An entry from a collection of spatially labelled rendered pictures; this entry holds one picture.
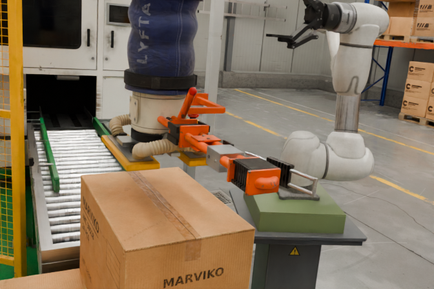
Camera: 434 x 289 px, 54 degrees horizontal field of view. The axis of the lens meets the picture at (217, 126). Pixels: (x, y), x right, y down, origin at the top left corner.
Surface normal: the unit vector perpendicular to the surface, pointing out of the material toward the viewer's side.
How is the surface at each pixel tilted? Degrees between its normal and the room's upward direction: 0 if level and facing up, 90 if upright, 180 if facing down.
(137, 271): 90
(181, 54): 80
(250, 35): 90
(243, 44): 90
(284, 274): 90
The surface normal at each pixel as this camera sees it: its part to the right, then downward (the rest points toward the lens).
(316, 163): 0.07, 0.16
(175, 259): 0.46, 0.23
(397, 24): -0.92, 0.01
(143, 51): -0.23, -0.03
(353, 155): 0.14, -0.05
